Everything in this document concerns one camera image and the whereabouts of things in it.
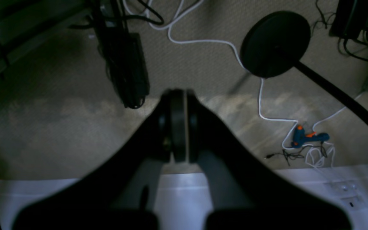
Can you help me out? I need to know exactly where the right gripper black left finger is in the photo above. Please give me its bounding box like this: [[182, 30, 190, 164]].
[[13, 90, 186, 230]]

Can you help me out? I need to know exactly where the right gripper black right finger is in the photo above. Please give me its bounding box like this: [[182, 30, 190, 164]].
[[187, 90, 352, 230]]

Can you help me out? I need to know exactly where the blue orange glue gun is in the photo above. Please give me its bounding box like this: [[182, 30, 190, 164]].
[[291, 125, 330, 148]]

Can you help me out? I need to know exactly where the black lamp pole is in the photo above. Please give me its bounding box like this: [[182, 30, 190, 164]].
[[293, 61, 368, 126]]

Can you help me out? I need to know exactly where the black round lamp base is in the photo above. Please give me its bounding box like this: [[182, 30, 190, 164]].
[[240, 11, 311, 79]]

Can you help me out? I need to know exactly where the thin black cable on floor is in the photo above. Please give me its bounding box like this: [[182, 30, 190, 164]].
[[265, 142, 328, 166]]

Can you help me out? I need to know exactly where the white cable on floor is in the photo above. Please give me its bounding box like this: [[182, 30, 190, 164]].
[[123, 0, 363, 168]]

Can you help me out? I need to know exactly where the black equipment with cables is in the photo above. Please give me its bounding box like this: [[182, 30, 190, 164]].
[[313, 0, 368, 63]]

